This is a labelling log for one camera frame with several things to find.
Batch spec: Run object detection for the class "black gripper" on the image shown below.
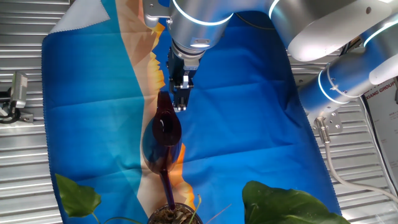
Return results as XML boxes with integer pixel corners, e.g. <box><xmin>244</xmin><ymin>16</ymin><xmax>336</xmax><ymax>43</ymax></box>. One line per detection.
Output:
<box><xmin>167</xmin><ymin>46</ymin><xmax>200</xmax><ymax>113</ymax></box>

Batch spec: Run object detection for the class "dark red translucent watering can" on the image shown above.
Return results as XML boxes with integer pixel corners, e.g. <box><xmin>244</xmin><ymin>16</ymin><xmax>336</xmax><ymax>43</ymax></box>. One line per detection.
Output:
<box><xmin>141</xmin><ymin>90</ymin><xmax>184</xmax><ymax>212</ymax></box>

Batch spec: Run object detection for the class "thin green plant stem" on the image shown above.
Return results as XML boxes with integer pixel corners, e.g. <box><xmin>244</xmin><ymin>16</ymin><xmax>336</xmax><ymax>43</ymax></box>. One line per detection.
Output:
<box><xmin>188</xmin><ymin>194</ymin><xmax>202</xmax><ymax>224</ymax></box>

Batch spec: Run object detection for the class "round plant pot with soil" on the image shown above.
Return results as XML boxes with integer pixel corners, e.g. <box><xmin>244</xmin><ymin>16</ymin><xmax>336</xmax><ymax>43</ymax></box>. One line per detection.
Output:
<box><xmin>146</xmin><ymin>202</ymin><xmax>205</xmax><ymax>224</ymax></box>

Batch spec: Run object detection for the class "blue landscape print cloth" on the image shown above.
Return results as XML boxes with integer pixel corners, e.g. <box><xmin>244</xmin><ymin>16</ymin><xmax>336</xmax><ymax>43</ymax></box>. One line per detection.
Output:
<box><xmin>41</xmin><ymin>0</ymin><xmax>343</xmax><ymax>224</ymax></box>

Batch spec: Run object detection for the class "small green leaf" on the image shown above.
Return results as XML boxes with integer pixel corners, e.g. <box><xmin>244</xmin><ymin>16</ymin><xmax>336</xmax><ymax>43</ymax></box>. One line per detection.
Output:
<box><xmin>55</xmin><ymin>173</ymin><xmax>103</xmax><ymax>224</ymax></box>

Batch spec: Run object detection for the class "large dark green leaf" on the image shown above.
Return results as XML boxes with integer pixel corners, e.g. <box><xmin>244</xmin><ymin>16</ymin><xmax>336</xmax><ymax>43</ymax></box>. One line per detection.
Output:
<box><xmin>241</xmin><ymin>180</ymin><xmax>351</xmax><ymax>224</ymax></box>

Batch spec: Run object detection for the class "white printed sign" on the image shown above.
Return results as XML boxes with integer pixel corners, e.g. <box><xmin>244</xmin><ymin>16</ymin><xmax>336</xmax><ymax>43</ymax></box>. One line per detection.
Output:
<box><xmin>362</xmin><ymin>77</ymin><xmax>398</xmax><ymax>187</ymax></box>

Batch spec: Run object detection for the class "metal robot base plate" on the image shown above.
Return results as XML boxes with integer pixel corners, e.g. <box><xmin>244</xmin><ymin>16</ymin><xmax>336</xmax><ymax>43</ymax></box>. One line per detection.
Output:
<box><xmin>306</xmin><ymin>108</ymin><xmax>344</xmax><ymax>136</ymax></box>

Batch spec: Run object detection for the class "silver camera on stand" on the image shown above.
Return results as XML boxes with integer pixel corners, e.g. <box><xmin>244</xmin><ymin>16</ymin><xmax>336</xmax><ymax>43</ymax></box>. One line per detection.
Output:
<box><xmin>11</xmin><ymin>71</ymin><xmax>29</xmax><ymax>109</ymax></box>

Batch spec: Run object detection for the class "thick grey robot cable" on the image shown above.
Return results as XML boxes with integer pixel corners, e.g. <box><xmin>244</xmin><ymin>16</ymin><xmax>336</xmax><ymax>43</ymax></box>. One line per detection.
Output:
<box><xmin>313</xmin><ymin>116</ymin><xmax>398</xmax><ymax>205</ymax></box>

